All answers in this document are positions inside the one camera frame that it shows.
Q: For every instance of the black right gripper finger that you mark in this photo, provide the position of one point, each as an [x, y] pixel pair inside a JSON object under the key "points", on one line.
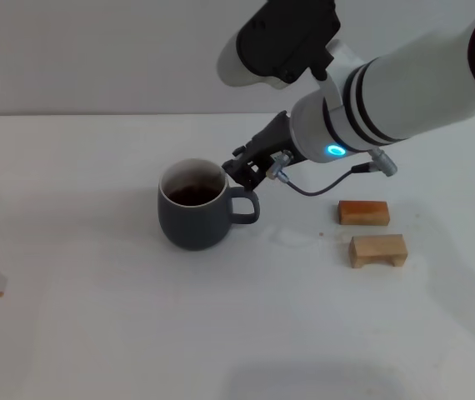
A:
{"points": [[252, 177], [237, 163]]}

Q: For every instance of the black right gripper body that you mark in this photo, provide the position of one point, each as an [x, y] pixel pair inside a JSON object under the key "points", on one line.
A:
{"points": [[273, 139]]}

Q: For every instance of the grey ceramic cup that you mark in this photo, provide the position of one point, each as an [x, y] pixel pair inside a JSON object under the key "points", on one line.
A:
{"points": [[196, 227]]}

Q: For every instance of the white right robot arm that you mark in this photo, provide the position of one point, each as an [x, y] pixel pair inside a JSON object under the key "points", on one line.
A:
{"points": [[412, 87]]}

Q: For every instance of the dark coffee liquid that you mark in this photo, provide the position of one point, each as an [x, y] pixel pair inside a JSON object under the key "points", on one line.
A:
{"points": [[191, 196]]}

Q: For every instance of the orange wooden block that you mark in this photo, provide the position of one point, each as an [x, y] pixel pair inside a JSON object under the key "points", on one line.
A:
{"points": [[362, 212]]}

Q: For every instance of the light notched wooden block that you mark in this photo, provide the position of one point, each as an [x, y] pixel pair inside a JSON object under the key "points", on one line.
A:
{"points": [[377, 248]]}

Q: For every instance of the black white wrist camera housing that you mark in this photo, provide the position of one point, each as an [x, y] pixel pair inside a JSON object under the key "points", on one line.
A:
{"points": [[283, 37]]}

